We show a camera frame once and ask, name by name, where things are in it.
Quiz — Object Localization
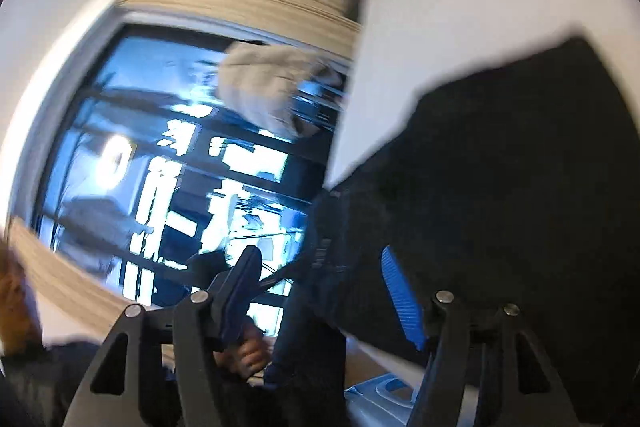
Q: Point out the black denim pants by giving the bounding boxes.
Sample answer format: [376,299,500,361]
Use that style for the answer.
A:
[262,36,640,427]

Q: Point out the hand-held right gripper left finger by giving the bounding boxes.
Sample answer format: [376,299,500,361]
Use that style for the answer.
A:
[62,246,263,427]

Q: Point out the blue white plastic object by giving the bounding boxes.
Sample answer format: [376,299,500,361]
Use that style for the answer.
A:
[345,372,427,427]

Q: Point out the person's left hand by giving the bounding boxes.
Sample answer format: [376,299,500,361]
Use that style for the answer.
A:
[215,324,274,381]

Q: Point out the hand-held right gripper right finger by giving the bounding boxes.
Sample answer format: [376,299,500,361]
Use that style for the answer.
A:
[380,244,581,427]

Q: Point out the beige puffer jacket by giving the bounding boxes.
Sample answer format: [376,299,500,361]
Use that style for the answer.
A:
[218,41,347,141]

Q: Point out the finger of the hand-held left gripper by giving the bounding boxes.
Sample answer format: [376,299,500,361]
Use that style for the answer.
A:
[255,258,304,297]

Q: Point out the large glass window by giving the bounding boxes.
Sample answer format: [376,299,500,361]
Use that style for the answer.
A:
[30,21,353,340]

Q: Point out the person's dark clothing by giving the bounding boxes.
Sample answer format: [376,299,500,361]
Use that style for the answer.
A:
[0,339,107,427]

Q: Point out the bed with white sheet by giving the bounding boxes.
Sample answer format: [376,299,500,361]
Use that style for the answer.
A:
[325,0,640,388]

